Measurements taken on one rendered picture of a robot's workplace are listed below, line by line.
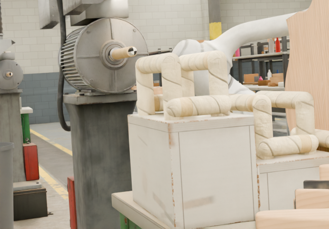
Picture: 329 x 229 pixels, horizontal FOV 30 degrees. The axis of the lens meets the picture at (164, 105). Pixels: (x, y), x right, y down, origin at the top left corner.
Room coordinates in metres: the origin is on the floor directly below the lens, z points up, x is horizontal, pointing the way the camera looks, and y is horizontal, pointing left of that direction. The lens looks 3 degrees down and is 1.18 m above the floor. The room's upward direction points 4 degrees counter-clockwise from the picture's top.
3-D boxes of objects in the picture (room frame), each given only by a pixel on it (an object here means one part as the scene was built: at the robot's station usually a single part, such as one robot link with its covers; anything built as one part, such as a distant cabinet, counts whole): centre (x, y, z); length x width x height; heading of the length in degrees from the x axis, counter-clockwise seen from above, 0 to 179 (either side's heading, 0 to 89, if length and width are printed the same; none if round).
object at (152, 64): (1.09, 0.01, 1.20); 0.20 x 0.03 x 0.03; 17
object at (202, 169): (1.10, -0.04, 1.02); 0.27 x 0.15 x 0.17; 18
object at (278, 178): (1.15, -0.18, 0.98); 0.27 x 0.16 x 0.09; 18
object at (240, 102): (1.13, -0.14, 1.12); 0.20 x 0.03 x 0.03; 17
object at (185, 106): (1.01, -0.06, 1.12); 0.11 x 0.03 x 0.03; 108
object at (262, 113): (1.05, -0.17, 1.07); 0.03 x 0.03 x 0.09
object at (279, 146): (1.05, -0.21, 1.04); 0.11 x 0.03 x 0.03; 108
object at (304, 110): (1.08, -0.25, 1.07); 0.03 x 0.03 x 0.09
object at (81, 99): (2.28, 0.24, 1.11); 0.36 x 0.24 x 0.04; 19
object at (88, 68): (2.22, 0.21, 1.25); 0.41 x 0.27 x 0.26; 19
